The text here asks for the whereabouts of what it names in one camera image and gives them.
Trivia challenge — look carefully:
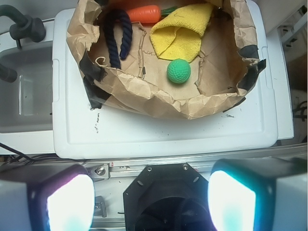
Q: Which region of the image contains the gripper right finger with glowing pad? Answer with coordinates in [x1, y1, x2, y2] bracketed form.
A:
[207, 157, 308, 231]

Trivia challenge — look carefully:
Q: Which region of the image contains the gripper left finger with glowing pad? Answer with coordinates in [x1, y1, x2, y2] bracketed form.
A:
[0, 164, 94, 231]

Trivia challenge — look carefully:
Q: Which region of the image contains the white plastic bin lid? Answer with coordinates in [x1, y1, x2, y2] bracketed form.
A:
[52, 9, 279, 159]

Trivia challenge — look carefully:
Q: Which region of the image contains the clear plastic storage bin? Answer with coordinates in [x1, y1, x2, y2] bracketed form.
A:
[0, 41, 52, 133]

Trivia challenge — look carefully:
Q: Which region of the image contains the crumpled brown paper bag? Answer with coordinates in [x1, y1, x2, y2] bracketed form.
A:
[66, 0, 266, 119]

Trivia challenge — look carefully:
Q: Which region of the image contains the green dimpled ball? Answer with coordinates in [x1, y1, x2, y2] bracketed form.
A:
[167, 59, 191, 84]

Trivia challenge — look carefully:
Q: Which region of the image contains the yellow knitted cloth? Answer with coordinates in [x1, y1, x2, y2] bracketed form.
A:
[150, 3, 214, 63]

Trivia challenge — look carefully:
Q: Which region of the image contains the orange toy carrot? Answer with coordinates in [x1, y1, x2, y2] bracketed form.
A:
[126, 5, 177, 24]

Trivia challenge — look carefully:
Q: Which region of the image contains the aluminium frame rail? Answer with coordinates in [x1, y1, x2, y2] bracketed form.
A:
[84, 143, 308, 180]

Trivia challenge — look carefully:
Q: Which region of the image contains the black octagonal mount plate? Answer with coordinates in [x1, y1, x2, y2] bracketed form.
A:
[123, 163, 215, 231]

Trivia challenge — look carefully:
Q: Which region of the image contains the dark blue rope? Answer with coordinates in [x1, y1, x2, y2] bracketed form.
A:
[103, 9, 133, 70]

